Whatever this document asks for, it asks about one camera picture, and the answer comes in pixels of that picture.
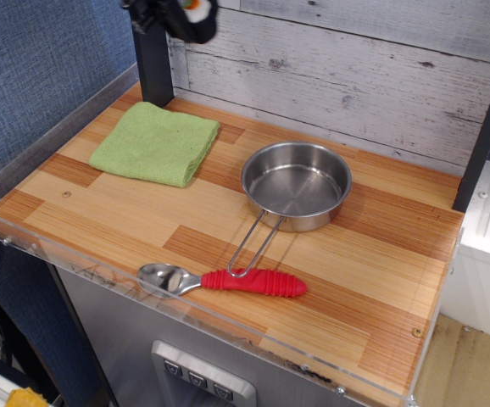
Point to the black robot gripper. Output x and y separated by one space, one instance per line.
144 14

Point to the plush sushi roll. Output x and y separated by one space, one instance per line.
192 21

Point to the green folded cloth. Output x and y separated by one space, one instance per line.
153 144

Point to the small steel pan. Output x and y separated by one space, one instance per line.
292 187

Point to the clear acrylic front guard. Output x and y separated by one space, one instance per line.
361 391

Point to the stainless steel cabinet front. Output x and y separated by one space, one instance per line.
122 329

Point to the silver button control panel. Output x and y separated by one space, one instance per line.
176 363

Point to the yellow tape piece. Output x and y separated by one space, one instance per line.
25 397

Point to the white side cabinet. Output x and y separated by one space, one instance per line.
466 294

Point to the dark left vertical post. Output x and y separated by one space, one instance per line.
152 59

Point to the red handled metal spoon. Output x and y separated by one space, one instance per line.
162 280

